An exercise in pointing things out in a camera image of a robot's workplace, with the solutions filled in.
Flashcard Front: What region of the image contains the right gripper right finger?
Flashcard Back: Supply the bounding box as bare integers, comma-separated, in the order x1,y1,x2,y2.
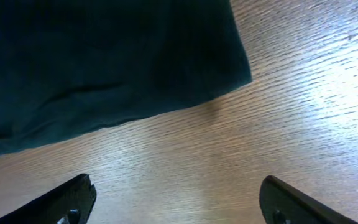
259,175,358,224

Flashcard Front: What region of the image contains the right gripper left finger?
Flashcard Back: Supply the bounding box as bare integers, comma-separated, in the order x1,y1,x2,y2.
0,174,97,224

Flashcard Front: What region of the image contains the black nike t-shirt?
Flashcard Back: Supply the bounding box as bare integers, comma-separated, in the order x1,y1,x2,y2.
0,0,252,155

